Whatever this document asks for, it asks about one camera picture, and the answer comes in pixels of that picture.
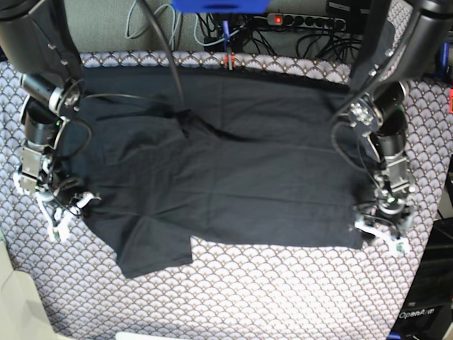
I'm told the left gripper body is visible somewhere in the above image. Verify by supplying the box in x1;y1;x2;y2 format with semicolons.
357;198;414;236

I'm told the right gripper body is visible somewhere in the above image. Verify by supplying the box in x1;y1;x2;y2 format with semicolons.
33;178;84;220

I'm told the black T-shirt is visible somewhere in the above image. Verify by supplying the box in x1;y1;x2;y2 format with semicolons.
64;67;372;278

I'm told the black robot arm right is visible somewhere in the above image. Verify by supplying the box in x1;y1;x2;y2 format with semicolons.
1;0;97;242

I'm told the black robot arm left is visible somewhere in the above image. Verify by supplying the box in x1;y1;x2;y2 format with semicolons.
334;1;452;256

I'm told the black OpenArm box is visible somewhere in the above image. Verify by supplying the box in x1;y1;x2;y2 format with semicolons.
387;218;452;339

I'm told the beige cardboard box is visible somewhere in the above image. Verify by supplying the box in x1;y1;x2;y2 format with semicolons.
1;237;57;339

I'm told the white object at bottom edge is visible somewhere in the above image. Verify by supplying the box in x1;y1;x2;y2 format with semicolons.
115;331;151;340

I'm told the red clamp at right edge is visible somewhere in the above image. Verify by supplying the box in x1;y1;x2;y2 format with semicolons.
449;88;453;114

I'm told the fan-patterned grey tablecloth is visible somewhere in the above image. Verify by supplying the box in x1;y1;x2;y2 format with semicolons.
1;62;452;339

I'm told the red and blue clamp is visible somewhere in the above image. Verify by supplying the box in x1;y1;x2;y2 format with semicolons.
222;20;235;71

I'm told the blue plastic mount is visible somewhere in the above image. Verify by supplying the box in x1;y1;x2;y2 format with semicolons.
172;0;270;13

